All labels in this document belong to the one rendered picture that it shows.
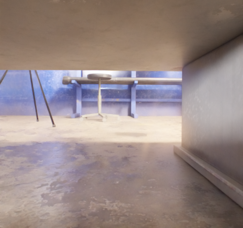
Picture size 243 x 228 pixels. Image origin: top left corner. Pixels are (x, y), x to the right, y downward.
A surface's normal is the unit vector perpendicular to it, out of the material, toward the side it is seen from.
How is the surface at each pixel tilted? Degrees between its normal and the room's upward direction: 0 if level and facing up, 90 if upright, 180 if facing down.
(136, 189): 0
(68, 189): 0
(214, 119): 90
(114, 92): 90
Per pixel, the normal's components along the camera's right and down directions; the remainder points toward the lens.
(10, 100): 0.03, 0.01
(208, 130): -1.00, 0.00
